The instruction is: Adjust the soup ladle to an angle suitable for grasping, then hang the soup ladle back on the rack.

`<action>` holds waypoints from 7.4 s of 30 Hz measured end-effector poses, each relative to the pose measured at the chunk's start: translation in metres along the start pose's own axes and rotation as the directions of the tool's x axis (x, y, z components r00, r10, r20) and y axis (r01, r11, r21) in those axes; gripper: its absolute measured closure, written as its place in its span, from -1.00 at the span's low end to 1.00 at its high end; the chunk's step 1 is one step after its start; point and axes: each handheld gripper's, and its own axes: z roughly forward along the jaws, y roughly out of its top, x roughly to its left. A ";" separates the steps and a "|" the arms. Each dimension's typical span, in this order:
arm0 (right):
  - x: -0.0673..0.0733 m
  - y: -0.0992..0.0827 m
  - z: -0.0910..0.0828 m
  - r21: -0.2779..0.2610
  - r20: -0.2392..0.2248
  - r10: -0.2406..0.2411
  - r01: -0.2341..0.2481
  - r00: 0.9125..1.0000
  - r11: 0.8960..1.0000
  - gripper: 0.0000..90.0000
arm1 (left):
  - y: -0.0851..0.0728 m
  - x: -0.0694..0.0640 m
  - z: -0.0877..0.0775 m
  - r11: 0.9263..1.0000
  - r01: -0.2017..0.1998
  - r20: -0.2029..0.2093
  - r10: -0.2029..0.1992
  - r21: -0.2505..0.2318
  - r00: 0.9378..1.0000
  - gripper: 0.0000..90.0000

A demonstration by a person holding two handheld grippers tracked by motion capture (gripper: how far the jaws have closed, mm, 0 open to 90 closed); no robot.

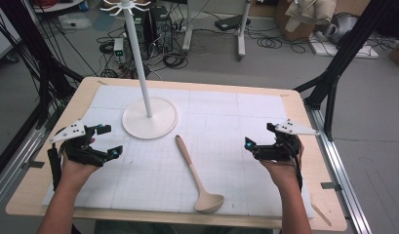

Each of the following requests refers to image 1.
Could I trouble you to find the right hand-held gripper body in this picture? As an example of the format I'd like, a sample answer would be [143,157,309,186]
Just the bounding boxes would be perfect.
[253,118,321,162]

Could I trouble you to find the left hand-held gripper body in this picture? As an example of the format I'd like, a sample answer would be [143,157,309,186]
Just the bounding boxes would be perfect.
[48,118,107,169]

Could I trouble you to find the person's right hand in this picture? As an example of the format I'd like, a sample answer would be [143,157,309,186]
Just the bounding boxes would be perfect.
[259,142,306,190]

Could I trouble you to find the person's left hand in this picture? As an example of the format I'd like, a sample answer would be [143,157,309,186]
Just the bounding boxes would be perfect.
[59,137,100,192]

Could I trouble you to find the white hook rack stand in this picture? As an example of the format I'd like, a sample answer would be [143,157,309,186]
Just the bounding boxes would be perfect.
[100,0,180,141]

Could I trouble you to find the grey tape piece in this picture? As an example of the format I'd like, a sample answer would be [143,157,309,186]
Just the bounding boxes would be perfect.
[27,159,46,170]
[319,181,343,192]

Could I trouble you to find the white grid mat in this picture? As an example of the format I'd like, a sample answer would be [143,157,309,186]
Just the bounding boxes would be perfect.
[41,84,315,219]

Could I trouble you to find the wooden ladle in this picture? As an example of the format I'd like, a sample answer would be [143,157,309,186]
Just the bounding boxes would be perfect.
[174,134,225,215]

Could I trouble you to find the wooden stick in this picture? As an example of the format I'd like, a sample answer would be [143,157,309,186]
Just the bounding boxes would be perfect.
[309,202,334,227]

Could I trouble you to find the small grey power box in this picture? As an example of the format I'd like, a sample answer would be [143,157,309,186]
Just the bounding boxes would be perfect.
[112,37,126,64]

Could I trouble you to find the white floor stand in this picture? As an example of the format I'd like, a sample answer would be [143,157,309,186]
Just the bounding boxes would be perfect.
[181,0,254,61]

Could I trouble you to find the person's dark trousers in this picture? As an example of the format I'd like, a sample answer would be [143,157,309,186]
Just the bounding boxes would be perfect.
[93,219,281,234]

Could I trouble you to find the white flat board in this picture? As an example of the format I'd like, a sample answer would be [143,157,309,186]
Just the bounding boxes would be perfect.
[308,34,380,60]

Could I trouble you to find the large cardboard box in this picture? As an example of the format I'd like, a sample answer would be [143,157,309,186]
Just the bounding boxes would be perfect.
[273,0,372,42]

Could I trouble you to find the clear plastic bag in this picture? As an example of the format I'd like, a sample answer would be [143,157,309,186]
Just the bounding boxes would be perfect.
[58,12,93,31]

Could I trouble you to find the flat black device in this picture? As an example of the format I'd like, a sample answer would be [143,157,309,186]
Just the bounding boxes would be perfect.
[214,14,253,32]

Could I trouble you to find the black computer tower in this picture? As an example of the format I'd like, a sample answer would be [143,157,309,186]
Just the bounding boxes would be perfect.
[134,5,174,56]

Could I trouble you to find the beige cloth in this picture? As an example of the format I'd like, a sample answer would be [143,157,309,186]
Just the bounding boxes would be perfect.
[285,0,339,33]

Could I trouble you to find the grey helmet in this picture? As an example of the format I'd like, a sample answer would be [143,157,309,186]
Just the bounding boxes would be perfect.
[316,12,360,46]

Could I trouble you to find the aluminium rail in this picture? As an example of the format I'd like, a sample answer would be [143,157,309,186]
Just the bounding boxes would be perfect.
[0,126,48,214]
[303,102,374,234]

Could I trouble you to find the black metal frame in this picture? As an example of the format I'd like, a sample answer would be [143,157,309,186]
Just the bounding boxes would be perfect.
[294,0,398,141]
[0,0,85,183]

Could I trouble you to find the coiled black floor cable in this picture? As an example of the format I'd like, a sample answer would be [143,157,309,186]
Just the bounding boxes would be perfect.
[256,34,307,56]
[162,52,189,70]

